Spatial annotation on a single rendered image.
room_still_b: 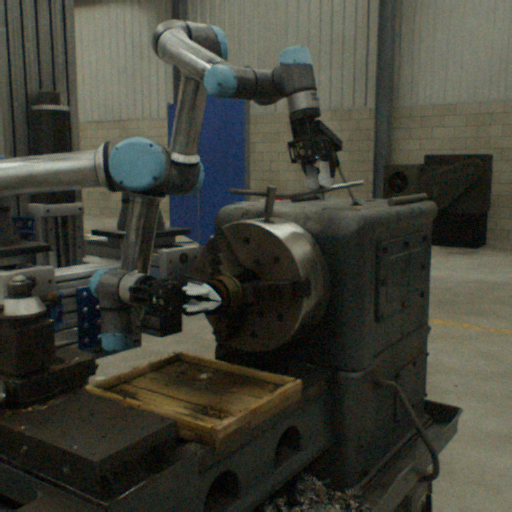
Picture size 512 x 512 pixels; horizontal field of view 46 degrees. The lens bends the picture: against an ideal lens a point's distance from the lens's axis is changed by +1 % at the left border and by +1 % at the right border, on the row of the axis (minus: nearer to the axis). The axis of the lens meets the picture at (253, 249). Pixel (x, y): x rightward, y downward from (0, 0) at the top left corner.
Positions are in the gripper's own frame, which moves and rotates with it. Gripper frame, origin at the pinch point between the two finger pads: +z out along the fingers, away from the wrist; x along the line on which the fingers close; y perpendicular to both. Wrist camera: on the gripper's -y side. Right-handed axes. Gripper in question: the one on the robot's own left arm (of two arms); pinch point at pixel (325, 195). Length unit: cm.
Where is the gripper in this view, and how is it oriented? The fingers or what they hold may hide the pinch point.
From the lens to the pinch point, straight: 148.3
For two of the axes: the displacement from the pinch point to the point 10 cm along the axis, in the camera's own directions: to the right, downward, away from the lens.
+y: -5.7, 1.2, -8.1
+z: 1.9, 9.8, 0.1
